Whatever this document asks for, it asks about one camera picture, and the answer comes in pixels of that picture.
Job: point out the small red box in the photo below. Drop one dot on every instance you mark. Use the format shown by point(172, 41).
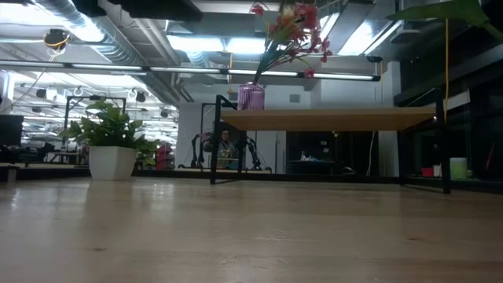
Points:
point(427, 172)

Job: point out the long light bar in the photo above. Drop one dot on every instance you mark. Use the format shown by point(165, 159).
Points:
point(118, 67)

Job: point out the person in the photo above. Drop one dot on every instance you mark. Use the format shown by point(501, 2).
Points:
point(226, 151)

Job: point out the green plant in white pot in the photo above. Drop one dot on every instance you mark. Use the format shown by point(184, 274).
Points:
point(112, 161)

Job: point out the wooden shelf with black frame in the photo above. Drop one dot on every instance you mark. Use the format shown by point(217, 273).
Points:
point(326, 120)

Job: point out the dark monitor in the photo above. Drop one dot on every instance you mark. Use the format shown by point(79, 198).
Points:
point(11, 129)

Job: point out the orange artificial flower bunch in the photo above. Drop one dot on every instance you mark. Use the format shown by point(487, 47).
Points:
point(285, 29)

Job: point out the black round ceiling device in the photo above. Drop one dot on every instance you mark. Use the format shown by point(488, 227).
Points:
point(56, 38)

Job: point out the black background robot arm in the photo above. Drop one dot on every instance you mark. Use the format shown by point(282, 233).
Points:
point(253, 153)
point(198, 151)

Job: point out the purple ribbed glass vase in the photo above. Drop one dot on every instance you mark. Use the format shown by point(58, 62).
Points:
point(250, 98)

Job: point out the pale green cup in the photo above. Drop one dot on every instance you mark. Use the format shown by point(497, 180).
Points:
point(458, 168)

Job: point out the small white box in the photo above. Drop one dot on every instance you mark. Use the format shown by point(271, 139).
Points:
point(437, 171)

